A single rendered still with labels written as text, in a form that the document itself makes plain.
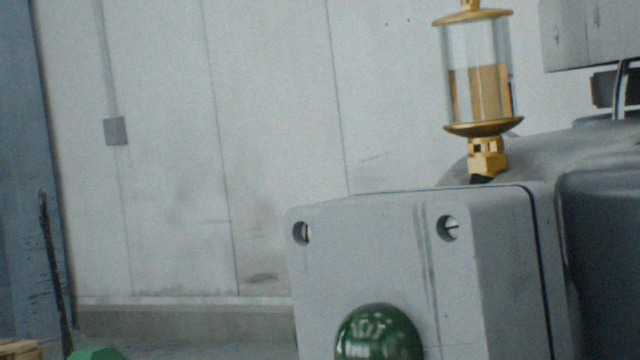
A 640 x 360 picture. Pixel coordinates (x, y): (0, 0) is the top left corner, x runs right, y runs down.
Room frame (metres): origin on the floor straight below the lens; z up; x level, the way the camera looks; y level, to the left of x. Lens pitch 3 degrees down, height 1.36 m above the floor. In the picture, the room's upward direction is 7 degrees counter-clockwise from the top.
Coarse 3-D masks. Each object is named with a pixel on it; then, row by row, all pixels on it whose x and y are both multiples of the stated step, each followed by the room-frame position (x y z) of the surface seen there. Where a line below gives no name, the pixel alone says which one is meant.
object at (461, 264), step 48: (432, 192) 0.41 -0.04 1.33; (480, 192) 0.38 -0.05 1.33; (288, 240) 0.42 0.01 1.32; (336, 240) 0.40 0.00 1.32; (384, 240) 0.39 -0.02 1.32; (432, 240) 0.38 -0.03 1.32; (480, 240) 0.37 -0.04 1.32; (528, 240) 0.39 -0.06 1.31; (336, 288) 0.40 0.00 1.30; (384, 288) 0.39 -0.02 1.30; (432, 288) 0.38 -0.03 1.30; (480, 288) 0.37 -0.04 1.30; (528, 288) 0.39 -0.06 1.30; (432, 336) 0.38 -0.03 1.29; (480, 336) 0.37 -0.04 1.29; (528, 336) 0.38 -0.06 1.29
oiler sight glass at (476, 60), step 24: (456, 24) 0.45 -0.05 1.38; (480, 24) 0.45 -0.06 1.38; (504, 24) 0.46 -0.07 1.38; (456, 48) 0.45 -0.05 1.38; (480, 48) 0.45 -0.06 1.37; (504, 48) 0.45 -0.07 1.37; (456, 72) 0.45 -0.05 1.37; (480, 72) 0.45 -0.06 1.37; (504, 72) 0.45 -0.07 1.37; (456, 96) 0.45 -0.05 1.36; (480, 96) 0.45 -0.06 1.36; (504, 96) 0.45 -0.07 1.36; (456, 120) 0.46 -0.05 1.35; (480, 120) 0.45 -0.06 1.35
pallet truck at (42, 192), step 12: (48, 216) 6.04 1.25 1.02; (48, 228) 6.05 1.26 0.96; (48, 240) 6.05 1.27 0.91; (48, 252) 6.05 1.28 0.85; (60, 288) 6.05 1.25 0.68; (60, 300) 6.05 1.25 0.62; (60, 312) 6.05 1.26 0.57; (60, 324) 6.05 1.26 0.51; (60, 336) 6.10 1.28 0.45; (72, 348) 6.03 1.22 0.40; (84, 348) 6.07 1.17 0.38; (96, 348) 6.02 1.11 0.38; (108, 348) 6.00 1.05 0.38
